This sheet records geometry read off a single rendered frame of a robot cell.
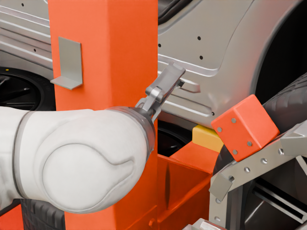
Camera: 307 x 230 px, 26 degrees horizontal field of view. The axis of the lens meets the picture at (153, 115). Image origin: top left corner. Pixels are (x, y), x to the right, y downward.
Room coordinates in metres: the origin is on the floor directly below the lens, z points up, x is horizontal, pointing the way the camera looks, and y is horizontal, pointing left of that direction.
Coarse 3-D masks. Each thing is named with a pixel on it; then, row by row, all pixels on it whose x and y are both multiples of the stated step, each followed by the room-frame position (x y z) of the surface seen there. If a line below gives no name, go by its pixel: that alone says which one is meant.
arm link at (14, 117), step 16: (0, 112) 0.66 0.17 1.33; (16, 112) 0.66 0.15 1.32; (0, 128) 0.63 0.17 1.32; (16, 128) 0.63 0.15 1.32; (0, 144) 0.62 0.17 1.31; (0, 160) 0.61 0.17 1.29; (0, 176) 0.60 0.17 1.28; (0, 192) 0.60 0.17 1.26; (16, 192) 0.61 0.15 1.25; (0, 208) 0.60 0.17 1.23
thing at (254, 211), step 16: (304, 160) 1.07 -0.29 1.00; (272, 176) 1.20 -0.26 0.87; (288, 176) 1.27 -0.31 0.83; (256, 192) 1.12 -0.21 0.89; (272, 192) 1.10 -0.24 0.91; (288, 192) 1.26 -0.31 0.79; (256, 208) 1.15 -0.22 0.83; (272, 208) 1.20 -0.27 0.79; (288, 208) 1.08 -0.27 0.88; (304, 208) 1.06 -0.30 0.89; (240, 224) 1.12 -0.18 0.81; (256, 224) 1.15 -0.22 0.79; (272, 224) 1.19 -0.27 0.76; (288, 224) 1.22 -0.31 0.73
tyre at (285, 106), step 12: (300, 84) 1.14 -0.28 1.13; (276, 96) 1.15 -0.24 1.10; (288, 96) 1.09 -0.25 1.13; (300, 96) 1.07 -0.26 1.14; (264, 108) 1.11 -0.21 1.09; (276, 108) 1.08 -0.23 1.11; (288, 108) 1.07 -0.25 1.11; (300, 108) 1.06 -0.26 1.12; (276, 120) 1.08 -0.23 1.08; (288, 120) 1.07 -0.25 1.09; (300, 120) 1.05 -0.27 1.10; (228, 156) 1.14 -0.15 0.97; (216, 168) 1.16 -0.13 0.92
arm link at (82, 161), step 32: (32, 128) 0.63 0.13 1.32; (64, 128) 0.60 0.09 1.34; (96, 128) 0.60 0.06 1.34; (128, 128) 0.64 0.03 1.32; (32, 160) 0.60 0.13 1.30; (64, 160) 0.56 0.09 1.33; (96, 160) 0.56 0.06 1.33; (128, 160) 0.59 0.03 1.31; (32, 192) 0.60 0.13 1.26; (64, 192) 0.55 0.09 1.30; (96, 192) 0.55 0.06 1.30; (128, 192) 0.61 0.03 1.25
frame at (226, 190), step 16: (304, 128) 0.98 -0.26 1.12; (272, 144) 0.99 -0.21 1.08; (288, 144) 0.97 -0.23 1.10; (304, 144) 0.96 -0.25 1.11; (256, 160) 1.01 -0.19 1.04; (272, 160) 0.99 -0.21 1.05; (288, 160) 0.97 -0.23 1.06; (224, 176) 1.05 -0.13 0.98; (240, 176) 1.03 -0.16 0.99; (256, 176) 1.01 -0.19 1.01; (224, 192) 1.04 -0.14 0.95; (240, 192) 1.08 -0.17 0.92; (224, 208) 1.05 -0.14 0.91; (240, 208) 1.09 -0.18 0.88; (224, 224) 1.05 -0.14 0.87
